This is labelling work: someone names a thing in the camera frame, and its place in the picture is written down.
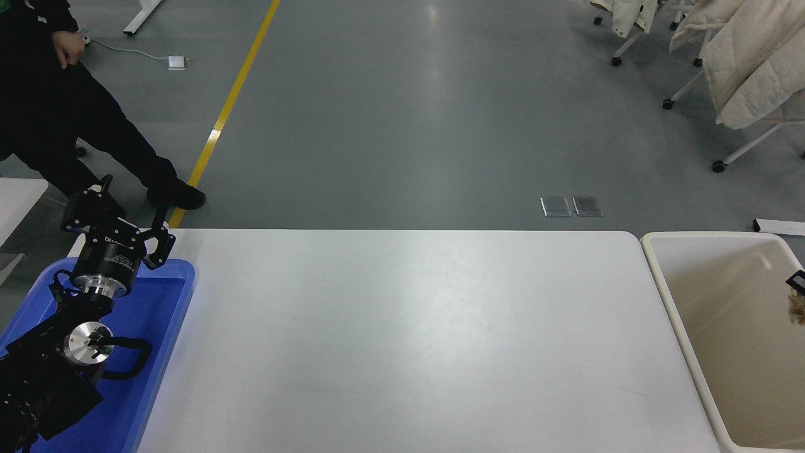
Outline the blue plastic tray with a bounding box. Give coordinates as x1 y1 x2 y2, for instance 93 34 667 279
0 257 196 453

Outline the white floor cable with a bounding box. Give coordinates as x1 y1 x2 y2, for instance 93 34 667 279
88 39 170 62

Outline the white flat bar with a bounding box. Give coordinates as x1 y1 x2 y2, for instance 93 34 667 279
753 219 805 238

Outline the person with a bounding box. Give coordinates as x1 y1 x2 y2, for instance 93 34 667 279
0 0 207 211

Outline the small cream coat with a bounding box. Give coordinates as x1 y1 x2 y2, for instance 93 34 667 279
591 0 661 37

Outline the large pale plastic bin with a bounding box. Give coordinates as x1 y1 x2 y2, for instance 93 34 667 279
640 232 805 453

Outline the person's hand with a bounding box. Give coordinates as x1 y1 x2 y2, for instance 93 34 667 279
52 30 84 69

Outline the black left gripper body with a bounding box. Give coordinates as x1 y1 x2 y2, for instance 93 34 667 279
70 219 149 285

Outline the large cream quilted coat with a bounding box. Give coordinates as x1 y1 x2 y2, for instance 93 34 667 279
669 0 805 131

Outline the white metal table foot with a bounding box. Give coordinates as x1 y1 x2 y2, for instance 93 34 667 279
123 0 163 36

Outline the white side table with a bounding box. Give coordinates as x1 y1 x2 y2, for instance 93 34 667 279
0 178 49 247

